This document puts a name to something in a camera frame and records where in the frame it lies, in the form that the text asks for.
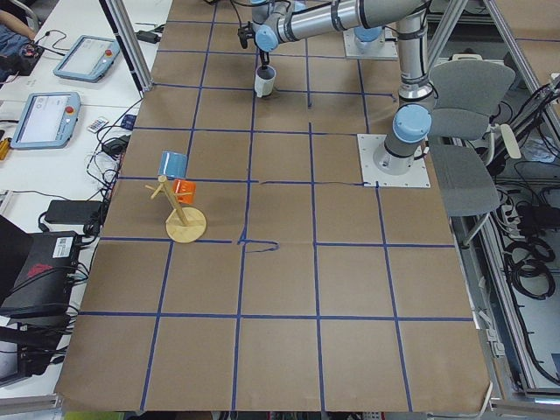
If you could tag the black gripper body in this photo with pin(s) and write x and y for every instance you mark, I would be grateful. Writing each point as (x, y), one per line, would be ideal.
(262, 57)

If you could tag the white mug grey inside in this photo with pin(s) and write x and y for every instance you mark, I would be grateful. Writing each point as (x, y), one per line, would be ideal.
(264, 81)

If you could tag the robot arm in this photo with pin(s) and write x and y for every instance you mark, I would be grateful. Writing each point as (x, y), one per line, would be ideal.
(278, 22)

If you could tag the blue cup on tree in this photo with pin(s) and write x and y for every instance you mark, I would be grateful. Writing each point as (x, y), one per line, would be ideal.
(173, 165)

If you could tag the orange cup on tree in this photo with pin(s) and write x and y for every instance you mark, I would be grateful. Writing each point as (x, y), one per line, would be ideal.
(184, 191)

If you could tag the far teach pendant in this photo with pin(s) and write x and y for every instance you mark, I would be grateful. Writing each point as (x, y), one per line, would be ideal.
(88, 59)

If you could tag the teach pendant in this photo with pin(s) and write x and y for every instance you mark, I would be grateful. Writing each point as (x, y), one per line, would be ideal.
(47, 121)
(88, 59)

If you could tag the small remote control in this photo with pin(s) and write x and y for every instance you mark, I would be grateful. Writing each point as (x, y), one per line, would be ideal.
(99, 123)

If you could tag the wooden mug tree stand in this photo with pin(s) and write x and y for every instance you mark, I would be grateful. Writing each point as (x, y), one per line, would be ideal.
(185, 223)

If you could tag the near teach pendant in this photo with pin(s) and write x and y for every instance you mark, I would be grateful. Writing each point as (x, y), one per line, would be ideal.
(47, 121)

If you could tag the black power adapter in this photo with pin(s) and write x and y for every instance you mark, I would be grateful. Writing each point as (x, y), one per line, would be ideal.
(72, 211)

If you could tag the black computer box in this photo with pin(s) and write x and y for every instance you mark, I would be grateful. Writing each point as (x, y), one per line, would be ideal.
(35, 270)

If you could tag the aluminium profile post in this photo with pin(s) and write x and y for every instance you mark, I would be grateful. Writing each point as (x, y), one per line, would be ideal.
(119, 22)

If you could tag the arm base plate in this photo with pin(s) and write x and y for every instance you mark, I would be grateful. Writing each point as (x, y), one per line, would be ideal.
(380, 168)

